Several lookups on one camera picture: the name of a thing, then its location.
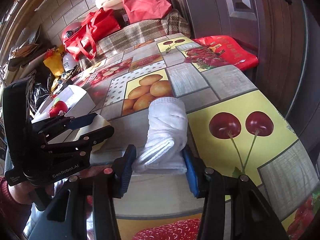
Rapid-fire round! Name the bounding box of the red tote bag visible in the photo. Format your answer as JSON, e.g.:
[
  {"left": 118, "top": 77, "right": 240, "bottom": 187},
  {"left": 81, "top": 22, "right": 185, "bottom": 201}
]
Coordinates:
[{"left": 65, "top": 8, "right": 121, "bottom": 61}]

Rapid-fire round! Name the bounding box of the pink red helmet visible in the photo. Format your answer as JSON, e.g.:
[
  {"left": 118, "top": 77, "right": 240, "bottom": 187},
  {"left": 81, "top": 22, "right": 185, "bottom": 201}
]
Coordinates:
[{"left": 61, "top": 22, "right": 81, "bottom": 44}]

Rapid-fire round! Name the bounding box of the plaid covered cabinet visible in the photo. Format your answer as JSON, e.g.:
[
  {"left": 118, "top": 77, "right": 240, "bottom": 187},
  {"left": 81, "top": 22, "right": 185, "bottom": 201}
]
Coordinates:
[{"left": 79, "top": 9, "right": 191, "bottom": 71}]

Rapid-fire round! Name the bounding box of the fruit pattern tablecloth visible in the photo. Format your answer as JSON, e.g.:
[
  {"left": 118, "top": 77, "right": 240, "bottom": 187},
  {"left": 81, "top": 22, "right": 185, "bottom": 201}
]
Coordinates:
[{"left": 73, "top": 33, "right": 319, "bottom": 239}]

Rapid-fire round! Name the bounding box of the black plastic bag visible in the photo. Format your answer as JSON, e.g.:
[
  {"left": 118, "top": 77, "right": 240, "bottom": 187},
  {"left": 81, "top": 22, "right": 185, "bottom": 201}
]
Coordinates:
[{"left": 30, "top": 75, "right": 55, "bottom": 113}]

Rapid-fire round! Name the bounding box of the white helmet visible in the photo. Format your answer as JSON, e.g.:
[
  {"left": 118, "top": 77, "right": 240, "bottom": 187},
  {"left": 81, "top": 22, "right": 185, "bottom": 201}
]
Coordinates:
[{"left": 62, "top": 53, "right": 78, "bottom": 72}]

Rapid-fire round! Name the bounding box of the yellow plastic bag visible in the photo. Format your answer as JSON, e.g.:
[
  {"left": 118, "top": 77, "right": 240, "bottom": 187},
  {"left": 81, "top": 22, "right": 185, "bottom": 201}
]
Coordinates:
[{"left": 43, "top": 44, "right": 65, "bottom": 76}]

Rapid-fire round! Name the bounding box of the red plastic bag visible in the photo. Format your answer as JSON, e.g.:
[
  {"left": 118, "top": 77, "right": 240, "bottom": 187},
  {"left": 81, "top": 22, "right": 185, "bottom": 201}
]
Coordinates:
[{"left": 193, "top": 35, "right": 259, "bottom": 71}]

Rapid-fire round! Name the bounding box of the white cardboard box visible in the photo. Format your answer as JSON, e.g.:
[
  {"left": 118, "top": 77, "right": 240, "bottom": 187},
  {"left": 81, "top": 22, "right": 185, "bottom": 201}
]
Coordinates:
[{"left": 31, "top": 85, "right": 96, "bottom": 124}]

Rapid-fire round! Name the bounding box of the left hand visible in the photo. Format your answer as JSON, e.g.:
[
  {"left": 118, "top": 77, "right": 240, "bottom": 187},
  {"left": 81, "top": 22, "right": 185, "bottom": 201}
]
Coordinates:
[{"left": 8, "top": 179, "right": 54, "bottom": 205}]

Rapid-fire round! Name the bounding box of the red fabric bag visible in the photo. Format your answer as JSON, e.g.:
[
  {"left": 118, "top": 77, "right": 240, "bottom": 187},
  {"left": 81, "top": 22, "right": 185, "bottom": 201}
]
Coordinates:
[{"left": 122, "top": 0, "right": 172, "bottom": 24}]

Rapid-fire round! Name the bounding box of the dark wooden door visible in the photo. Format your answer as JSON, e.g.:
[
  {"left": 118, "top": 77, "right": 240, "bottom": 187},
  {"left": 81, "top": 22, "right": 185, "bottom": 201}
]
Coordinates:
[{"left": 171, "top": 0, "right": 319, "bottom": 151}]

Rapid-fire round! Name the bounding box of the red apple plush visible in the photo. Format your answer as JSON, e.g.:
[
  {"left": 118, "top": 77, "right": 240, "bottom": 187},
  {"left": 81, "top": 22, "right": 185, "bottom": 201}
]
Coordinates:
[{"left": 48, "top": 98, "right": 68, "bottom": 118}]

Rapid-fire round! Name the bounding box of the pale yellow sponge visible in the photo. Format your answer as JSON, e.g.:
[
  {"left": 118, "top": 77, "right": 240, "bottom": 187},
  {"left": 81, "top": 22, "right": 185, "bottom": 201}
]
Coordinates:
[{"left": 48, "top": 115, "right": 111, "bottom": 144}]

